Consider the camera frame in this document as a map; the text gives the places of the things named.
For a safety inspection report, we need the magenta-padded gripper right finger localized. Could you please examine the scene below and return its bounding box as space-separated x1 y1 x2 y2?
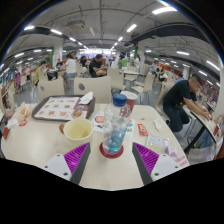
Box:
131 142 184 186

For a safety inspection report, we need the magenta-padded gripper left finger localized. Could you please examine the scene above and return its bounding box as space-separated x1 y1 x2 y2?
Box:
40 142 92 185

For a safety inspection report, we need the clear blue-capped water bottle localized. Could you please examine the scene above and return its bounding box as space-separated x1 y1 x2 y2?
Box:
101 93 132 156

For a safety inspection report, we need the white red-lettered table sticker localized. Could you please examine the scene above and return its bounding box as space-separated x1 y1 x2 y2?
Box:
174 154 190 168

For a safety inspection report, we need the clear plastic packet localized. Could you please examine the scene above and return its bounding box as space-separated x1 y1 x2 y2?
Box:
145 131 170 155

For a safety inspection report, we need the small white tissue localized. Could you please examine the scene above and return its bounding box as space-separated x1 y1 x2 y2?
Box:
153 119 163 132

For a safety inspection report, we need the red snack packet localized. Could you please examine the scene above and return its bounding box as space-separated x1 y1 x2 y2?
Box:
137 123 149 137

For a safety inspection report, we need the flat round red coaster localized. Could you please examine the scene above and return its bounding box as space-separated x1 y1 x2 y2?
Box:
99 142 125 159

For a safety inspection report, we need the brown food tray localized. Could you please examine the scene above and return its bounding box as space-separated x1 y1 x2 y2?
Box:
31 94 97 122

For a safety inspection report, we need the beige neighbouring table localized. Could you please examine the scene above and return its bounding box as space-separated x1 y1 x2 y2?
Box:
188 109 223 154

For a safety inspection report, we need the colourful printed sticker sheet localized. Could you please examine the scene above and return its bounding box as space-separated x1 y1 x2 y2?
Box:
90 110 135 141

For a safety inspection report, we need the flat red box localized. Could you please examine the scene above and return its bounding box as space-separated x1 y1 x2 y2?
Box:
1 126 11 140

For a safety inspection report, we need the white printed paper card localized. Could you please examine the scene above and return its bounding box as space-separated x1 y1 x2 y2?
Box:
4 116 19 129

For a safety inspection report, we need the person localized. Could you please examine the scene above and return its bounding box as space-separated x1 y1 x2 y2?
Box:
32 60 48 87
63 53 78 80
162 73 213 133
88 53 108 78

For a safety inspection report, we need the white paper napkin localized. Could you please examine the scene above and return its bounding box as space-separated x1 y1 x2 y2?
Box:
78 91 95 105

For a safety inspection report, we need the red paper cup white lid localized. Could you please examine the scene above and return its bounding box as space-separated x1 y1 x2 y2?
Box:
119 90 139 113

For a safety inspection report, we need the beige chair with round hole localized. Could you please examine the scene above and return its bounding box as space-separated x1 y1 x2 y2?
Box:
37 78 66 101
73 75 113 104

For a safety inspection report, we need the group of beige chairs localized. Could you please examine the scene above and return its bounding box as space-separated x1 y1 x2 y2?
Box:
106 63 174 111

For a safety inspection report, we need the ceiling air conditioning unit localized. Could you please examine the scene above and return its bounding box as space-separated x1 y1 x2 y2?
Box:
65 19 86 31

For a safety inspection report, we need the group of ceiling lights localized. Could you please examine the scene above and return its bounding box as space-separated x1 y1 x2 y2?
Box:
0 4 224 81

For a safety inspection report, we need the cream mug with brown handle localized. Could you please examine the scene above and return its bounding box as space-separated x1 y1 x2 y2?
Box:
59 117 95 149

